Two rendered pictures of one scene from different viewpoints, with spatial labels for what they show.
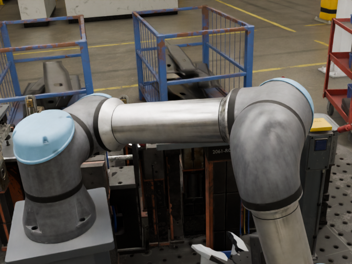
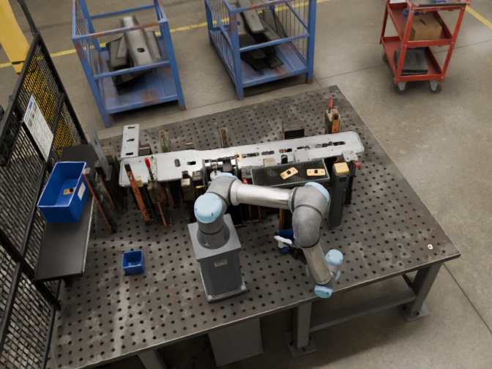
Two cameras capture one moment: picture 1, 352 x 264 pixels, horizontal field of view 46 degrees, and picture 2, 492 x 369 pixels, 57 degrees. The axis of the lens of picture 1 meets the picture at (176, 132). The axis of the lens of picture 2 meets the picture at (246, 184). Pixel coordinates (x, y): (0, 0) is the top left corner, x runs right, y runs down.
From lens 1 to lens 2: 123 cm
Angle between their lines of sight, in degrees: 22
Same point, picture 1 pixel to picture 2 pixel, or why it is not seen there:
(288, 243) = (314, 256)
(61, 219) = (217, 240)
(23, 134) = (201, 211)
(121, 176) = not seen: hidden behind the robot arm
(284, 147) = (312, 228)
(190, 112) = (274, 198)
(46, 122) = (209, 203)
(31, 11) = not seen: outside the picture
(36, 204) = (206, 235)
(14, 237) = (195, 246)
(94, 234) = (231, 243)
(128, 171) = not seen: hidden behind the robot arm
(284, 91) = (315, 196)
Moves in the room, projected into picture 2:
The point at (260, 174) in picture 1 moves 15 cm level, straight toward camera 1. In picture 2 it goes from (303, 237) to (299, 271)
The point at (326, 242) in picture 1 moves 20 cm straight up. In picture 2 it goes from (348, 216) to (352, 193)
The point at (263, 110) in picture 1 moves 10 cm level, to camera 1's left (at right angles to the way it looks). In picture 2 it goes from (304, 212) to (279, 214)
